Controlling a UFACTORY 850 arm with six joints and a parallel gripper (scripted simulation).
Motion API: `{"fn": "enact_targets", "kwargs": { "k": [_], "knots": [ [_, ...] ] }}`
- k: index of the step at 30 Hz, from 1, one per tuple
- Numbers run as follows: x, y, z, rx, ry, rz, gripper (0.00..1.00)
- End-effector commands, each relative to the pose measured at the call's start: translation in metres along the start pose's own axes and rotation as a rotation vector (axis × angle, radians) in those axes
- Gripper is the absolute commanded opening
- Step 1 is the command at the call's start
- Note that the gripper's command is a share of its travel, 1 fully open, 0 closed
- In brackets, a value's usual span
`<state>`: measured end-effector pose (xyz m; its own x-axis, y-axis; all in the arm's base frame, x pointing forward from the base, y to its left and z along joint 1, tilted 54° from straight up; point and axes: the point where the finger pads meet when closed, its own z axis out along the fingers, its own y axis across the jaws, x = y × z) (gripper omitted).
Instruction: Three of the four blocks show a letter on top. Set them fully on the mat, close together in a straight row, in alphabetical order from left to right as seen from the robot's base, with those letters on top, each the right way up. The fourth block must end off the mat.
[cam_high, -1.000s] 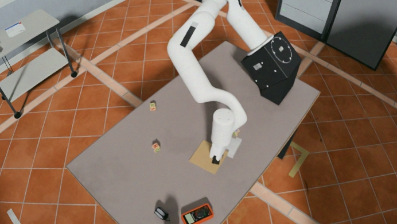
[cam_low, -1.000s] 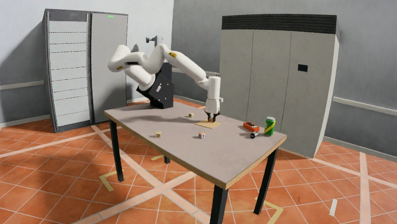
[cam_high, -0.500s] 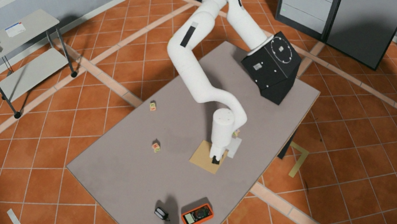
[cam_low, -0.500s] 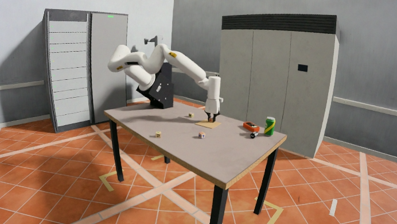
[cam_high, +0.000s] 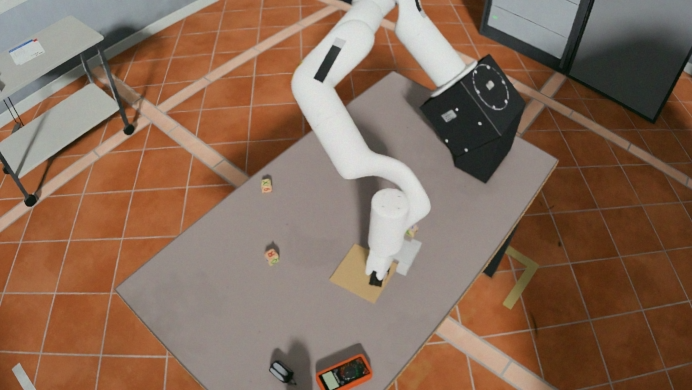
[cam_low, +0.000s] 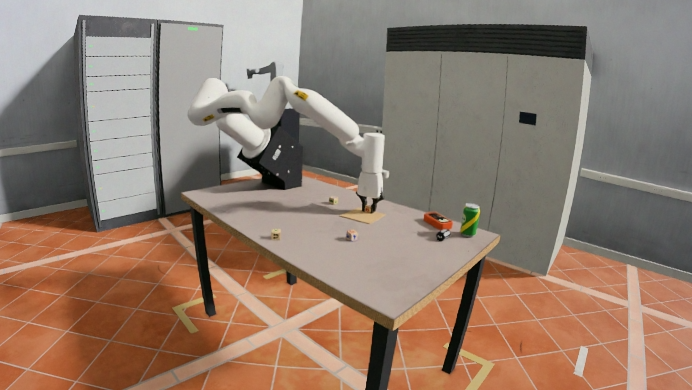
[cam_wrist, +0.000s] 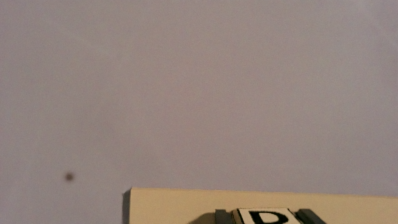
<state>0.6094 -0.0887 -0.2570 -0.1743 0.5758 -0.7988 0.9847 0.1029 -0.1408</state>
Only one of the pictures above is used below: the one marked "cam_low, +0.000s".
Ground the green soda can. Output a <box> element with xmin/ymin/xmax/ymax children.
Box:
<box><xmin>460</xmin><ymin>203</ymin><xmax>480</xmax><ymax>237</ymax></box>

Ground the orange digital multimeter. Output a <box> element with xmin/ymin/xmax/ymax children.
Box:
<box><xmin>423</xmin><ymin>212</ymin><xmax>453</xmax><ymax>230</ymax></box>

